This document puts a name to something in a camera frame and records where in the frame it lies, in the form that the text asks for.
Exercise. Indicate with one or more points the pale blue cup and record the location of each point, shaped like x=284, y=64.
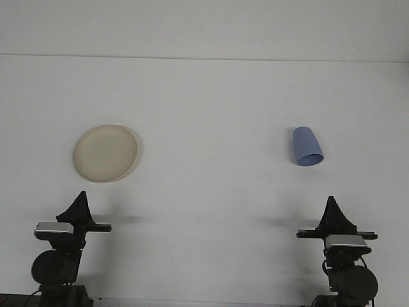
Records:
x=305, y=144

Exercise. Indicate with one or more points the pale round plate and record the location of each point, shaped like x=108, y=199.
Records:
x=105, y=153

